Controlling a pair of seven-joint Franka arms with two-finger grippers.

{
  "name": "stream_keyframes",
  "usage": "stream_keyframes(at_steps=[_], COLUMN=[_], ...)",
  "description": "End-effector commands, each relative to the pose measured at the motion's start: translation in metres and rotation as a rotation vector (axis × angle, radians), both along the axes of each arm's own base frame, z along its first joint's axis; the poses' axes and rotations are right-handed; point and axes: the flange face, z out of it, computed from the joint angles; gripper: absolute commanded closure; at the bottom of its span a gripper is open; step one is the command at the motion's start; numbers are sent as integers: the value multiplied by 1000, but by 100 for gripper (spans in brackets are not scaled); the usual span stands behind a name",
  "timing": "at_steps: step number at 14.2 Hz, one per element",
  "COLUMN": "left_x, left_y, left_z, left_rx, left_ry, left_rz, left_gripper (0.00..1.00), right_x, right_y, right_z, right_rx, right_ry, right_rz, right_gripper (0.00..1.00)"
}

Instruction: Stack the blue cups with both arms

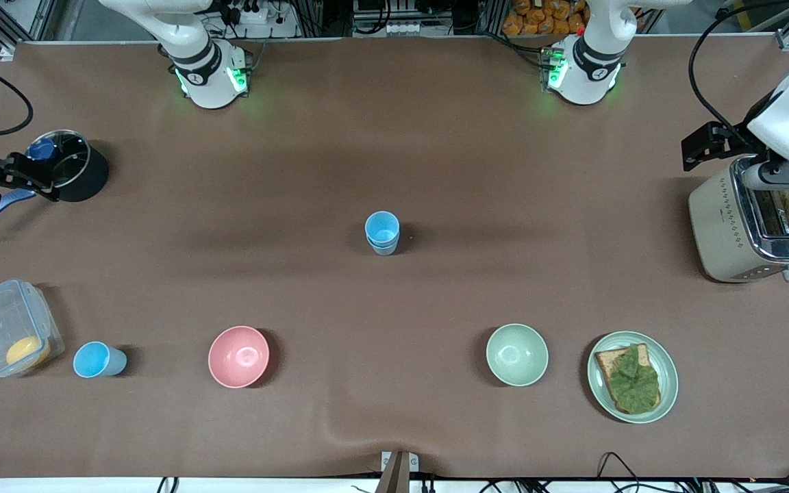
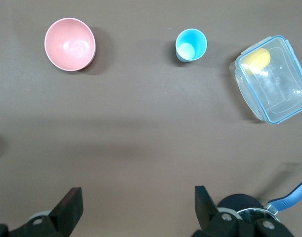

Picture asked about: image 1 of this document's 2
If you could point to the small white power strip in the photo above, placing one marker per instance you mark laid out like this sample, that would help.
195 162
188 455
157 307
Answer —
405 29

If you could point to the white power strip with plugs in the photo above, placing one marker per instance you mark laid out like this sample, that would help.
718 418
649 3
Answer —
257 17

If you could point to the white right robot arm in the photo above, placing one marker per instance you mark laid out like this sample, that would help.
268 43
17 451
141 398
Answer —
206 75

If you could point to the yellow round food piece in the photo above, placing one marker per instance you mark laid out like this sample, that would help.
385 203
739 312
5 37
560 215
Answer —
27 351

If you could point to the pale green plate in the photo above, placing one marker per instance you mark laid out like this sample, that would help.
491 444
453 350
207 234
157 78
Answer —
668 376

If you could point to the green lettuce leaf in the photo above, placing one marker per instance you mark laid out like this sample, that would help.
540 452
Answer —
634 383

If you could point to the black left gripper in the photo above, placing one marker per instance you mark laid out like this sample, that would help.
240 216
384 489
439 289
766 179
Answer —
734 140

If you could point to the brown table cover mat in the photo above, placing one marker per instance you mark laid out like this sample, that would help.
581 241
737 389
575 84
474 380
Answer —
394 308

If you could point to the glass pot lid blue knob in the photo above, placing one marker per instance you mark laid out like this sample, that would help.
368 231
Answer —
69 154

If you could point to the blue cup with white tissue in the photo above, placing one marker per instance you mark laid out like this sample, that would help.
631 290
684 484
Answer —
384 250

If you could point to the beige and chrome toaster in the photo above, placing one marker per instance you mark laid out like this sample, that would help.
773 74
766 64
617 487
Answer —
716 226

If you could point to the pink bowl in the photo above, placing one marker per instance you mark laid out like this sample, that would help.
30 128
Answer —
238 357

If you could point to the toast slice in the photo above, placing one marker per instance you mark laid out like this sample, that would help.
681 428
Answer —
605 363

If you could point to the pale green bowl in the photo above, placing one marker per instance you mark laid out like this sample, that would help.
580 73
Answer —
516 355

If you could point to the blue plastic cup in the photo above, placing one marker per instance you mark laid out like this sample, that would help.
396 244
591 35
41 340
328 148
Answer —
96 361
382 227

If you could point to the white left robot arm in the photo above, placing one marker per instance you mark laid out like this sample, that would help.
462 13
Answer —
583 72

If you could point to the bag of orange snacks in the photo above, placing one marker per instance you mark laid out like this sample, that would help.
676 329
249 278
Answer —
545 17

